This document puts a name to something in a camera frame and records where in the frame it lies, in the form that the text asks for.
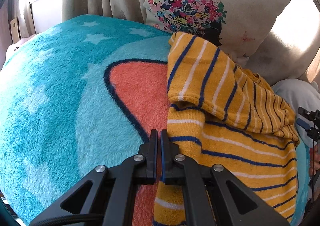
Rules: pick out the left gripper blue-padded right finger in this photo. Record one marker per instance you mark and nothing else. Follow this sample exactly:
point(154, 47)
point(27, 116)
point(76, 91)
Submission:
point(213, 195)

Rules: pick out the grey fluffy cushion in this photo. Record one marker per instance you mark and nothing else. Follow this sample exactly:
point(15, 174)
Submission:
point(290, 50)

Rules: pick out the white floral butterfly pillow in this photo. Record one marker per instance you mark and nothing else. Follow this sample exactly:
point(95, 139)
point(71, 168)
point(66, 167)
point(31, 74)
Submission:
point(238, 27)

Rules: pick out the person's right hand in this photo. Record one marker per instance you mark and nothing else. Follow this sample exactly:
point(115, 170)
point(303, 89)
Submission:
point(314, 161)

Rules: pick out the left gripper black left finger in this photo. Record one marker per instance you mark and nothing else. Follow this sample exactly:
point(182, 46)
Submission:
point(106, 195)

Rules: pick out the yellow striped knit sweater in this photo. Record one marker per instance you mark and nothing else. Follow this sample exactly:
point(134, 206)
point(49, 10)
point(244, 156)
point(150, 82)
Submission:
point(222, 113)

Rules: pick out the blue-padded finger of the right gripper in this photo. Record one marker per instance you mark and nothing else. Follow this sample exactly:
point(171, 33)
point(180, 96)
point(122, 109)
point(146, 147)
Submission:
point(312, 132)

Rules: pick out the teal cartoon fleece blanket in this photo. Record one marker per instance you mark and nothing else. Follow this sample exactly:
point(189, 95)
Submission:
point(86, 92)

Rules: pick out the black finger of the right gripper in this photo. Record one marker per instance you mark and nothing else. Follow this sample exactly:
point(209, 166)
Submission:
point(309, 115)

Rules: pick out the white wall switch plate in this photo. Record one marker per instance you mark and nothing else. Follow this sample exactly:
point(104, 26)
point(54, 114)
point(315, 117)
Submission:
point(14, 27)

